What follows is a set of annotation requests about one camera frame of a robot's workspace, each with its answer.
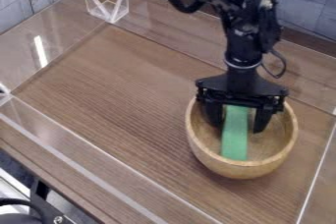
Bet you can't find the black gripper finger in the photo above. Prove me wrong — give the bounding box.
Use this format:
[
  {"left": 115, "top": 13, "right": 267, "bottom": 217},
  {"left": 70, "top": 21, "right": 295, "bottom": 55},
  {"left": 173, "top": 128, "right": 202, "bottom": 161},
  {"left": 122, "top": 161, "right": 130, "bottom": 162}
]
[
  {"left": 203, "top": 101, "right": 222, "bottom": 128},
  {"left": 253, "top": 106, "right": 273, "bottom": 134}
]

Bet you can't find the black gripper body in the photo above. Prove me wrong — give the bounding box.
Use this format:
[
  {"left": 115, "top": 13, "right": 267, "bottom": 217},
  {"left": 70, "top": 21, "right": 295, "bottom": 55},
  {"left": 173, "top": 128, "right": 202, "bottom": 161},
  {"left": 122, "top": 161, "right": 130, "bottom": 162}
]
[{"left": 195, "top": 68, "right": 289, "bottom": 112}]

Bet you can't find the green stick block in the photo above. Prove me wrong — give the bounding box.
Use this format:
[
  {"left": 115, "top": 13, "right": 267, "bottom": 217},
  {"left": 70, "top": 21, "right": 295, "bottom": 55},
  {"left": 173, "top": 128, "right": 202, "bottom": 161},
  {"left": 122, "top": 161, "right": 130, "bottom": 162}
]
[{"left": 219, "top": 105, "right": 247, "bottom": 161}]

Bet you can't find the wooden bowl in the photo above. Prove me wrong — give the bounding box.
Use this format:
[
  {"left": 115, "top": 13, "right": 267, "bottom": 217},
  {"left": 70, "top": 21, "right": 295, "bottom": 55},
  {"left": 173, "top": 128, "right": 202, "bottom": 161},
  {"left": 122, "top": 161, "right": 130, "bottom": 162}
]
[{"left": 185, "top": 99, "right": 297, "bottom": 180}]

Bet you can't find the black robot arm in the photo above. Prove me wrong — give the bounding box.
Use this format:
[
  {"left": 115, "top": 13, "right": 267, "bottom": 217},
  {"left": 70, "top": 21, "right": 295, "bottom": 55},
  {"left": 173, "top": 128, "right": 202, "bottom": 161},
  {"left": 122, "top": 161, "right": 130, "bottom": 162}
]
[{"left": 167, "top": 0, "right": 289, "bottom": 133}]

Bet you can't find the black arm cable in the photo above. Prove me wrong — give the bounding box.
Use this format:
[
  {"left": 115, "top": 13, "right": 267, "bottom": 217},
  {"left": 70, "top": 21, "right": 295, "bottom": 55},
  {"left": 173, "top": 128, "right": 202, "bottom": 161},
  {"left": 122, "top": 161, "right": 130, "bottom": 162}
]
[{"left": 259, "top": 48, "right": 289, "bottom": 80}]

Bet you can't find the clear acrylic tray wall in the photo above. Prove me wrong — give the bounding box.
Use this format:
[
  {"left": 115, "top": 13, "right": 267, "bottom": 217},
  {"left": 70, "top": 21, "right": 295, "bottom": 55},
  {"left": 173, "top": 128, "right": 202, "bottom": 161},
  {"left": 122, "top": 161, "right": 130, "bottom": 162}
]
[{"left": 0, "top": 0, "right": 336, "bottom": 224}]

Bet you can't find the clear acrylic corner bracket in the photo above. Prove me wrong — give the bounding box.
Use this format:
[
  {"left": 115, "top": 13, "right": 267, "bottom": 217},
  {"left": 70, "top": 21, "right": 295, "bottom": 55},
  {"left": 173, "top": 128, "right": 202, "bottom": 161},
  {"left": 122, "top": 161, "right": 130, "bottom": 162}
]
[{"left": 85, "top": 0, "right": 127, "bottom": 24}]

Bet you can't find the black table frame bracket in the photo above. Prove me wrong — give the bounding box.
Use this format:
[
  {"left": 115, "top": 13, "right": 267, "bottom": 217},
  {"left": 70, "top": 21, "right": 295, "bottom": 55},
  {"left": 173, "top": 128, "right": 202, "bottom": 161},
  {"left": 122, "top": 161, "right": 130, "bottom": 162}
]
[{"left": 0, "top": 178, "right": 83, "bottom": 224}]

